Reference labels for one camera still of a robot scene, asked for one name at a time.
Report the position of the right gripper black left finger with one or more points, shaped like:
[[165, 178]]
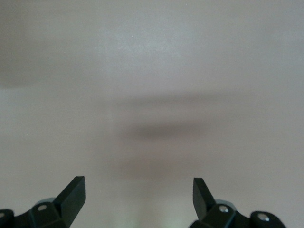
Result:
[[71, 202]]

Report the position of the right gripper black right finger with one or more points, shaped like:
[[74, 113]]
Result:
[[204, 204]]

